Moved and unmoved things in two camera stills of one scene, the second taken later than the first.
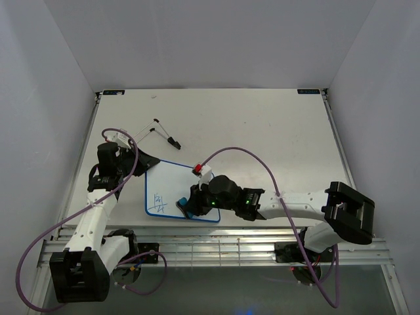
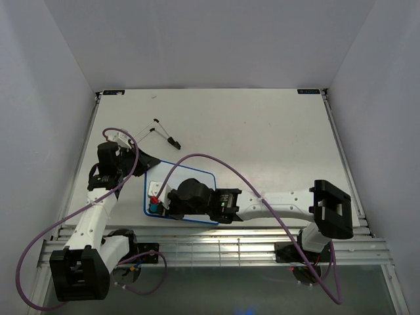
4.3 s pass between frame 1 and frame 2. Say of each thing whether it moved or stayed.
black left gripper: stayed
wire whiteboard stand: stayed
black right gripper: moved
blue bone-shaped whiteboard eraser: moved
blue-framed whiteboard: stayed
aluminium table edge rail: stayed
